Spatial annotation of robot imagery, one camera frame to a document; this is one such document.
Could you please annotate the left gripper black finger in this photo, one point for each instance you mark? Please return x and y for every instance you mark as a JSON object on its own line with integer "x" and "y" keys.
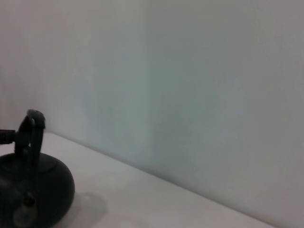
{"x": 7, "y": 136}

